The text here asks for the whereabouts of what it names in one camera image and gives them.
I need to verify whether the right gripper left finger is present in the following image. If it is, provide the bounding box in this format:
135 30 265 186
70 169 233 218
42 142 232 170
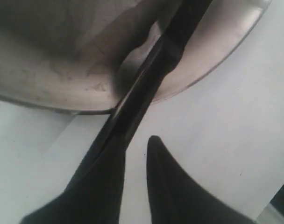
21 135 128 224

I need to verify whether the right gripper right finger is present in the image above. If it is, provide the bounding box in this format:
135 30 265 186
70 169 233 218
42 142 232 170
146 136 254 224

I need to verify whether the black knife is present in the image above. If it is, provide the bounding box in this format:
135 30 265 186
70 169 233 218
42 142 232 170
77 0 212 174

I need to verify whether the round steel plate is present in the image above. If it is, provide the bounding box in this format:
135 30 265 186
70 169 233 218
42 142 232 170
0 0 270 114

